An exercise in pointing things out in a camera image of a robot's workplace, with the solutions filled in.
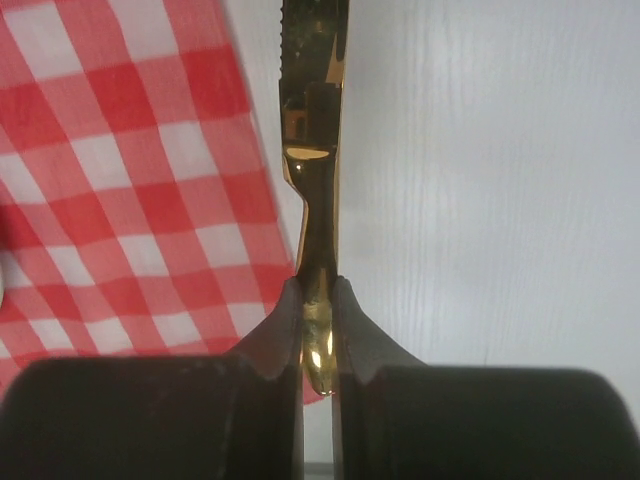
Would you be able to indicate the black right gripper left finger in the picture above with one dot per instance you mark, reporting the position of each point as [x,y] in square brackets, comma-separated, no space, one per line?
[237,415]

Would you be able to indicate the gold table knife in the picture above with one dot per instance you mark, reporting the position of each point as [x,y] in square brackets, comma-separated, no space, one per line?
[312,67]

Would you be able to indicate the red white checkered cloth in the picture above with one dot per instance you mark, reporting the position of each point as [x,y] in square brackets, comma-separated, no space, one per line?
[137,213]

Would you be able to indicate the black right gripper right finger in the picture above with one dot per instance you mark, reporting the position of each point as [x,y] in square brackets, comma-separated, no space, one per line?
[395,417]

